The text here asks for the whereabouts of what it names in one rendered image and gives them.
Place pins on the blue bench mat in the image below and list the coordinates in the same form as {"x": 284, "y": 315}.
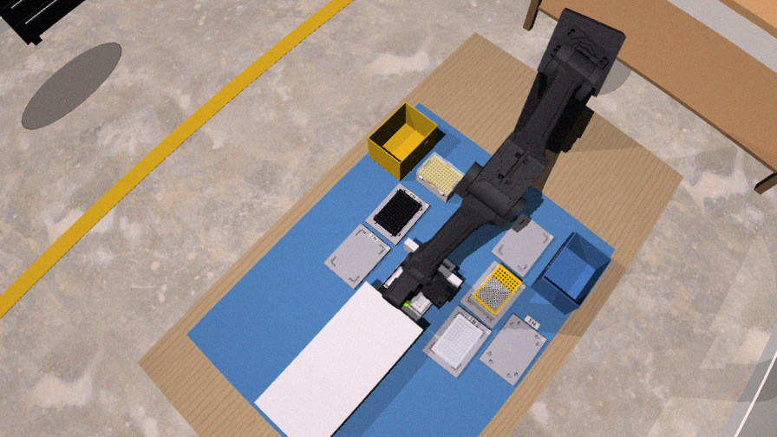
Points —
{"x": 256, "y": 330}

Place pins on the white label plate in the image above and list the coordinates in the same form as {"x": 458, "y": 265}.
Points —
{"x": 532, "y": 322}

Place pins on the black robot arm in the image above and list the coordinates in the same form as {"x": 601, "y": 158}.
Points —
{"x": 520, "y": 158}

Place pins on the blue bin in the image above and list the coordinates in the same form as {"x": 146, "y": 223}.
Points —
{"x": 572, "y": 275}

